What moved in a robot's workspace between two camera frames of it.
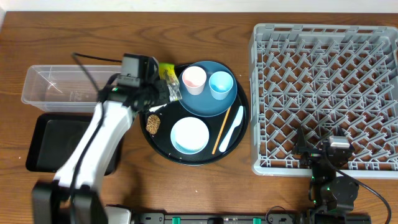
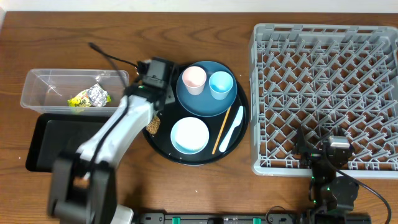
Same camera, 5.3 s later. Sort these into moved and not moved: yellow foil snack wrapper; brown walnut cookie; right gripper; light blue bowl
Moved: yellow foil snack wrapper
Not moved: light blue bowl; brown walnut cookie; right gripper
